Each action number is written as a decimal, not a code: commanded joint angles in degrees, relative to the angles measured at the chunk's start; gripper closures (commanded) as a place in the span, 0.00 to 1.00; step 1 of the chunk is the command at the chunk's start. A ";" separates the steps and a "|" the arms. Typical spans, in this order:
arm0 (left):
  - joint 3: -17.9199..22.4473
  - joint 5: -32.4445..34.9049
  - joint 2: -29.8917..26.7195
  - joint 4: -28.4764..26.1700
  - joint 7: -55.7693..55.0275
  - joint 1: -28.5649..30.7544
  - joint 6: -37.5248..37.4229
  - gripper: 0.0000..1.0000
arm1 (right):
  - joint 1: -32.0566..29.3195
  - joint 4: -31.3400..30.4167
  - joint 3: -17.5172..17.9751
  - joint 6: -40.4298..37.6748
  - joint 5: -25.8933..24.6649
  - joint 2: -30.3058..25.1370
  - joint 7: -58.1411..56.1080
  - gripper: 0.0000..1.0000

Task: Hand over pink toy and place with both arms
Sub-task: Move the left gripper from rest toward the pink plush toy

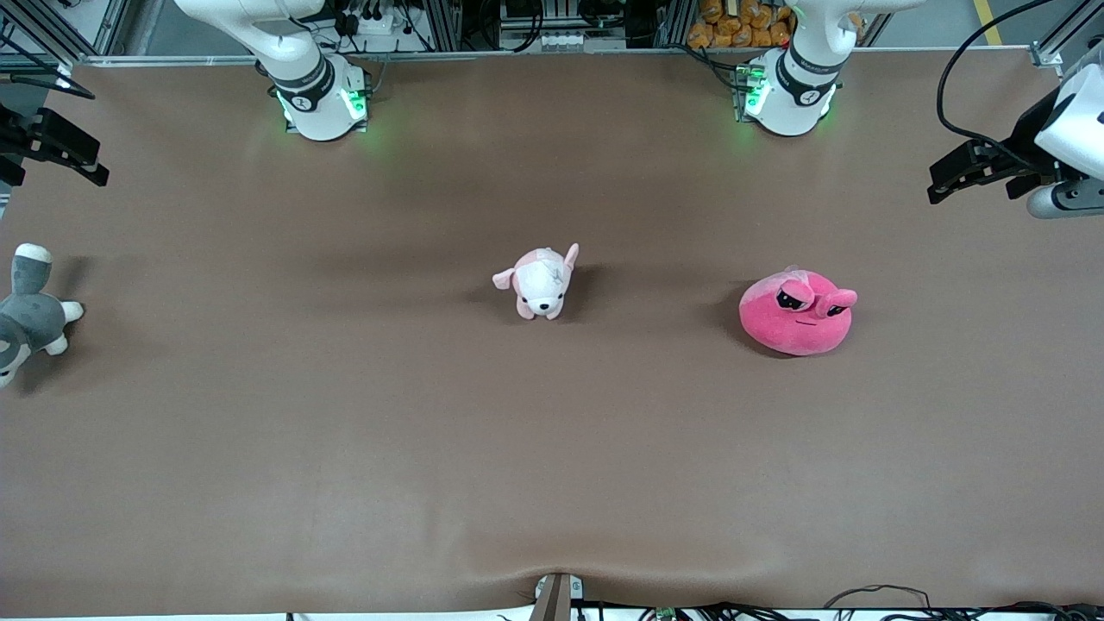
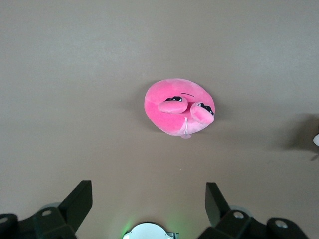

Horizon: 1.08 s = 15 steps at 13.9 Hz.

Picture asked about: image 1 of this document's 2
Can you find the bright pink blob plush toy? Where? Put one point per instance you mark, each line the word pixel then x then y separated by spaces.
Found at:
pixel 793 323

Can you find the aluminium frame rail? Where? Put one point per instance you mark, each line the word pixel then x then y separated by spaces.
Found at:
pixel 517 56

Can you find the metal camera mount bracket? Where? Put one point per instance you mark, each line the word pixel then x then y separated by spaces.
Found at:
pixel 556 599

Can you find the pile of orange plush toys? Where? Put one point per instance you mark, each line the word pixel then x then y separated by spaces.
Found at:
pixel 742 26

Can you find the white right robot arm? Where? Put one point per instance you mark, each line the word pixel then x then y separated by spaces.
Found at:
pixel 302 78

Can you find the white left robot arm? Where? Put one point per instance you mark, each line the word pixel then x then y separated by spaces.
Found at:
pixel 798 86

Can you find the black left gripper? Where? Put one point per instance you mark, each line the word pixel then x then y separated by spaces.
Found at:
pixel 1025 132

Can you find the white connector block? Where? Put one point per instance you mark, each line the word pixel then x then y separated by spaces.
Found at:
pixel 569 40

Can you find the brown table cover mat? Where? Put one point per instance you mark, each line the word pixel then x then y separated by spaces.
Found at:
pixel 552 431

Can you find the grey white husky plush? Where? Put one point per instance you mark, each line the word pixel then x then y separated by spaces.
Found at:
pixel 30 319

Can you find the white power strip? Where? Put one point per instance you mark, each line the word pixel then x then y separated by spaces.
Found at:
pixel 375 24

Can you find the pale pink dog plush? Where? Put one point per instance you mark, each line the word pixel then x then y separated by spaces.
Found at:
pixel 542 285

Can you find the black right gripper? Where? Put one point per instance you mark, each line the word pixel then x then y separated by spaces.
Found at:
pixel 19 134

